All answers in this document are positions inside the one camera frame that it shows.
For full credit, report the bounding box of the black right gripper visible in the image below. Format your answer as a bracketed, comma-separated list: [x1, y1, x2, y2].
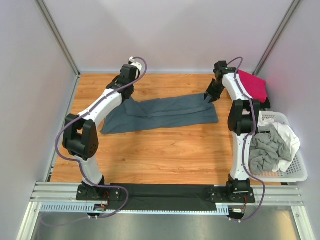
[204, 78, 225, 103]

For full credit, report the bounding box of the blue-grey t-shirt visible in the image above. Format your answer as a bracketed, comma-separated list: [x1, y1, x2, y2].
[100, 94, 219, 135]

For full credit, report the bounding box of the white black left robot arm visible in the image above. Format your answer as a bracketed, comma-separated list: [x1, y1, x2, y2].
[58, 60, 144, 201]

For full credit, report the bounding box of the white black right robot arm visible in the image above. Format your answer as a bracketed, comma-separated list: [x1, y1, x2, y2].
[204, 60, 260, 202]

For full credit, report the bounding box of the folded pink t-shirt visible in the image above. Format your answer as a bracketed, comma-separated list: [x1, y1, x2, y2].
[238, 70, 268, 104]

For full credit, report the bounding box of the folded black t-shirt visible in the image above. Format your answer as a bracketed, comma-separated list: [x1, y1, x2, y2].
[260, 97, 271, 111]

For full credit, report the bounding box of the grey t-shirt in basket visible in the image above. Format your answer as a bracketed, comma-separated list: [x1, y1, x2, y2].
[249, 124, 289, 175]

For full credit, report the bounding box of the white t-shirt in basket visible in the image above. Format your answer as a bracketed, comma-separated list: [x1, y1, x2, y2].
[258, 111, 301, 173]

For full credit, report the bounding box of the white plastic laundry basket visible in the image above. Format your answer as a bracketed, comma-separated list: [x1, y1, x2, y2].
[249, 111, 308, 183]

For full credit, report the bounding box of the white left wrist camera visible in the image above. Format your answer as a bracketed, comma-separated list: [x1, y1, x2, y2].
[128, 56, 143, 78]

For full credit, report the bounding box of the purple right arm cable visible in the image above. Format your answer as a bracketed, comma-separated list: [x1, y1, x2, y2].
[226, 56, 266, 224]

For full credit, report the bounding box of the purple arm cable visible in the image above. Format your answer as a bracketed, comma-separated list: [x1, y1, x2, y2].
[226, 56, 266, 224]
[39, 56, 148, 227]

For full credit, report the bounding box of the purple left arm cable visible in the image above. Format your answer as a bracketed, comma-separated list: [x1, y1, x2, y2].
[39, 56, 148, 227]

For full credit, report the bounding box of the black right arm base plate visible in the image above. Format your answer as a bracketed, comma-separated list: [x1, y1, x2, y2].
[204, 185, 256, 204]

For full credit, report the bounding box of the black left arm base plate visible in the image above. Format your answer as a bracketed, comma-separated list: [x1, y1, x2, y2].
[76, 184, 127, 202]

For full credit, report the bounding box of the right aluminium corner post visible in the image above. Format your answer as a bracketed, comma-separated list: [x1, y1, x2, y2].
[253, 0, 303, 76]

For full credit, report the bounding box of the aluminium corner post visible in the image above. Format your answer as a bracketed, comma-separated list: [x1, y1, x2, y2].
[34, 0, 81, 76]
[253, 0, 303, 76]

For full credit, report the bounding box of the left aluminium corner post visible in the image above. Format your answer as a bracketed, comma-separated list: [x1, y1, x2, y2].
[34, 0, 81, 76]

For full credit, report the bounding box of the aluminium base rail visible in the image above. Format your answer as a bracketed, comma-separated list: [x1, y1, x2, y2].
[30, 182, 304, 206]

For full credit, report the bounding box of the grey slotted cable duct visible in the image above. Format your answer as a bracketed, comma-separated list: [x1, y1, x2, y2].
[39, 202, 229, 216]

